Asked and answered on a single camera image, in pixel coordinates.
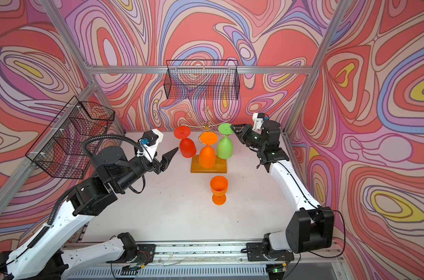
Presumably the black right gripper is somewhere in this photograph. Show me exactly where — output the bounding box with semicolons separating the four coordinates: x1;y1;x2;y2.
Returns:
230;123;266;151

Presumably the green wine glass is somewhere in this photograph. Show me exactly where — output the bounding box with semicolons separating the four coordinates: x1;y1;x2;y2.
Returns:
217;123;233;159

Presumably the orange wine glass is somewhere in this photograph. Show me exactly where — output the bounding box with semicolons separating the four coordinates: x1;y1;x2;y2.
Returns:
199;131;218;169
210;176;228;205

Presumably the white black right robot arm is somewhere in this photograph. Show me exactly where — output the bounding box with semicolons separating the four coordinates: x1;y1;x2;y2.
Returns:
231;120;335;254

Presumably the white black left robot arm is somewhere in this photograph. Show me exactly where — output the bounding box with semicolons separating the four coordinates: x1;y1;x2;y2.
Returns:
0;129;179;280

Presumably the red wine glass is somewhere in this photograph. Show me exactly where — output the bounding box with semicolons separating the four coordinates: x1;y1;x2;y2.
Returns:
173;126;196;158

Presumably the orange front wine glass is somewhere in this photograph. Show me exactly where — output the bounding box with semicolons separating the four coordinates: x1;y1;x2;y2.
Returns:
199;131;218;169

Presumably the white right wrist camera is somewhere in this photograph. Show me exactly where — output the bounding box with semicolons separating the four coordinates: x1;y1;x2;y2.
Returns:
252;113;269;132

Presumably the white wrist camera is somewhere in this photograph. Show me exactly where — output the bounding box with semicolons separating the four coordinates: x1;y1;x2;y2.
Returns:
252;113;269;132
137;129;164;162

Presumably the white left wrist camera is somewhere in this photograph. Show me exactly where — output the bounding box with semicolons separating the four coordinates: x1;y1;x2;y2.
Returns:
137;129;164;162

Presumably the gold wire rack wooden base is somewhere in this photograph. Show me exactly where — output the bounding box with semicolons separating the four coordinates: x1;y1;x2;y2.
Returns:
185;106;226;173

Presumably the black wire basket back wall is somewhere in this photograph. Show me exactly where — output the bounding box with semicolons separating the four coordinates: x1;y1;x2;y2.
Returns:
164;59;240;100

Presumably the black wire basket wall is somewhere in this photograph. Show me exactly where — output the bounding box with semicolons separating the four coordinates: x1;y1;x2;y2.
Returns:
164;59;240;100
25;96;115;179

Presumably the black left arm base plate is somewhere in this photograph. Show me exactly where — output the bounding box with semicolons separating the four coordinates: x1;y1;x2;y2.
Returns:
122;244;156;264

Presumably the black wire basket left wall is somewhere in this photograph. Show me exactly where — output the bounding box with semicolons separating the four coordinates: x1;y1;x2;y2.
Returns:
25;96;115;179

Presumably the aluminium front rail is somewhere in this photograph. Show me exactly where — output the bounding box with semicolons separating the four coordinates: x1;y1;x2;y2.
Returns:
66;240;352;280

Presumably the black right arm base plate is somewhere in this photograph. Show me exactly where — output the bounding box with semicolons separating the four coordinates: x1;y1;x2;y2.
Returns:
241;242;294;263

